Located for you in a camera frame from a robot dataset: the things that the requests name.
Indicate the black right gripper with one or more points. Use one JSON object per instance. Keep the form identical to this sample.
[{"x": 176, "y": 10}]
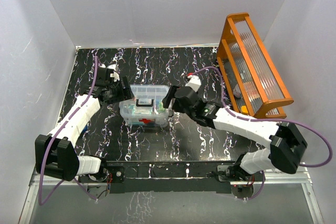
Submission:
[{"x": 171, "y": 95}]

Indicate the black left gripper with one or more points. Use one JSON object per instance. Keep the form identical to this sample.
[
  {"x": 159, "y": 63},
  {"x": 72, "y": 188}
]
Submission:
[{"x": 125, "y": 94}]

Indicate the blue clamp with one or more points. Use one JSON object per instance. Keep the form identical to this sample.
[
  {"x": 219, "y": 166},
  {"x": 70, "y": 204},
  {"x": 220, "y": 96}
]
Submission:
[{"x": 84, "y": 129}]

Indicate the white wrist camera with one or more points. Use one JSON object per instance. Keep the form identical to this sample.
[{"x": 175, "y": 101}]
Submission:
[
  {"x": 110, "y": 73},
  {"x": 193, "y": 82}
]

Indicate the clear box lid black handle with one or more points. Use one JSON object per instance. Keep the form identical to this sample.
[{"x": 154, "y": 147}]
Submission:
[{"x": 157, "y": 92}]

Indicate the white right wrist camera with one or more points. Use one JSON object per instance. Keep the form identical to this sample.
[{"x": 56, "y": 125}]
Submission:
[{"x": 193, "y": 82}]

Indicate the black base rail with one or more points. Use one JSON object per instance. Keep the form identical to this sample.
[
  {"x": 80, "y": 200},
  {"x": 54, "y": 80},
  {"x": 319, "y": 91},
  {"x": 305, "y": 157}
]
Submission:
[{"x": 167, "y": 176}]

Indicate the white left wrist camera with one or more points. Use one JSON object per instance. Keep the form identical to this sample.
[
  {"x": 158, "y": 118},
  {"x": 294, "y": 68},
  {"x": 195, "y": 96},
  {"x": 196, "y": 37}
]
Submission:
[{"x": 110, "y": 73}]

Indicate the clear first aid box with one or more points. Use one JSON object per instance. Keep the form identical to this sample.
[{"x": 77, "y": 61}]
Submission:
[{"x": 144, "y": 116}]

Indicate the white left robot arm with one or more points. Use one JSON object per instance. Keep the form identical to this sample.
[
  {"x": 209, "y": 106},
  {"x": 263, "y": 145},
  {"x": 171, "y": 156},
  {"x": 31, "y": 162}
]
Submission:
[{"x": 55, "y": 153}]

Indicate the orange wooden rack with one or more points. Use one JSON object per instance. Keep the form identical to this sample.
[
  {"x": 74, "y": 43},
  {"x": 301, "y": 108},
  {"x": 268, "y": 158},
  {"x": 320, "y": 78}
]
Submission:
[{"x": 252, "y": 81}]

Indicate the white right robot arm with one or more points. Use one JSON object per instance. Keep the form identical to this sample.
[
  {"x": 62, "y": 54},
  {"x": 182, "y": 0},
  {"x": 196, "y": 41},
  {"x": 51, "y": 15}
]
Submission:
[{"x": 283, "y": 143}]

